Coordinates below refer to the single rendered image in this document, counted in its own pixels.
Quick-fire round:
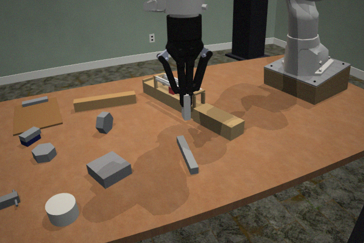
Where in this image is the tan wooden bar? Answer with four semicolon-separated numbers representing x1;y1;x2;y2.
73;91;137;112

